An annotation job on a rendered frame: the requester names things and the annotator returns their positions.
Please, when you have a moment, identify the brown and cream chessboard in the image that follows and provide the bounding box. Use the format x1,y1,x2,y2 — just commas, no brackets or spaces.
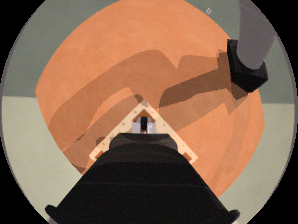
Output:
89,99,198,164

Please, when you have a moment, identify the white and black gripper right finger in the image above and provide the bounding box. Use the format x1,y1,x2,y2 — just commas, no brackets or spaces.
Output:
146,117,156,134

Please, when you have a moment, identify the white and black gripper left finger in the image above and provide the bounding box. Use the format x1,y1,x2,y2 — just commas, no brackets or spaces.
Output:
132,117,142,133

